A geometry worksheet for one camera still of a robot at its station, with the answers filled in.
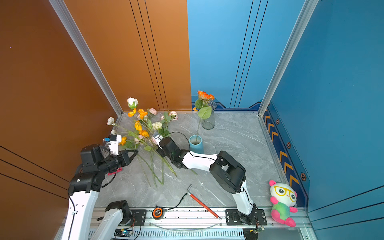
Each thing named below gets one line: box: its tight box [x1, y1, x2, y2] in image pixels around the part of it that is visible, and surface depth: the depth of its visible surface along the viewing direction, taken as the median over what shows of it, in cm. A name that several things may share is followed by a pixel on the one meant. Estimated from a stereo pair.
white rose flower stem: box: [127, 97, 139, 149], surface depth 79 cm
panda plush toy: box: [269, 180, 298, 227], surface depth 74 cm
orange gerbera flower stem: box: [195, 91, 215, 142], surface depth 77 cm
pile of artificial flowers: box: [106, 97, 178, 188], surface depth 98 cm
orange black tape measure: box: [152, 205, 164, 221], surface depth 74 cm
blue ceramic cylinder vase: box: [189, 134, 204, 154], surface depth 82 cm
